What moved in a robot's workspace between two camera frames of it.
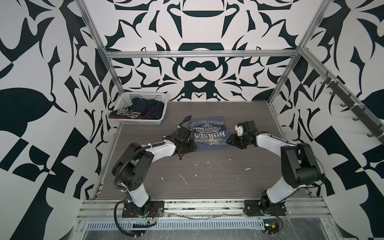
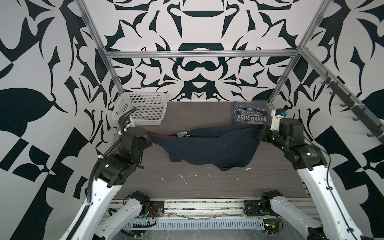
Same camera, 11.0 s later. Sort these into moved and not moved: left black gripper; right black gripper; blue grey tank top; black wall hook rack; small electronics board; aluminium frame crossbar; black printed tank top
Moved: left black gripper; black printed tank top; right black gripper; blue grey tank top
Not moved: small electronics board; black wall hook rack; aluminium frame crossbar
